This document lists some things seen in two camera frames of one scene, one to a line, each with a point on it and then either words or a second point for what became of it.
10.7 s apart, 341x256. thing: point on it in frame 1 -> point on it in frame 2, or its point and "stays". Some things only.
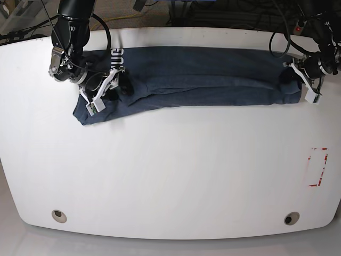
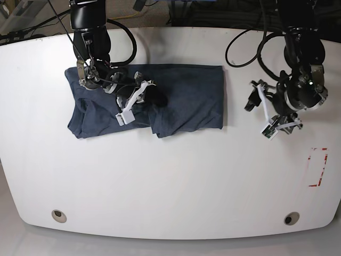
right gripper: (311, 71) -> (284, 119)
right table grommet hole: (291, 218) stays
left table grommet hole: (59, 216) stays
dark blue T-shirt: (191, 76) -> (194, 94)
